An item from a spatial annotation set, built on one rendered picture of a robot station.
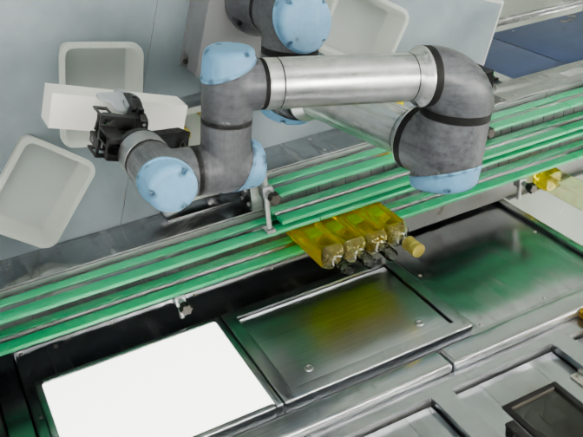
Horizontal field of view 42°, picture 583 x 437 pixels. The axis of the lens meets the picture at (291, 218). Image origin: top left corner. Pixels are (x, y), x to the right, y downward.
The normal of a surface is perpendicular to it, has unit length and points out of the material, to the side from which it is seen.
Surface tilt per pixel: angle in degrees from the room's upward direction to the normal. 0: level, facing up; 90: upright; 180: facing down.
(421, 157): 77
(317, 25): 7
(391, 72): 28
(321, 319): 90
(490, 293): 91
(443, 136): 52
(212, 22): 1
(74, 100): 0
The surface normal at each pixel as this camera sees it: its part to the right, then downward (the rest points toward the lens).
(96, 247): -0.07, -0.87
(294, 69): 0.29, -0.36
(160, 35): 0.46, 0.42
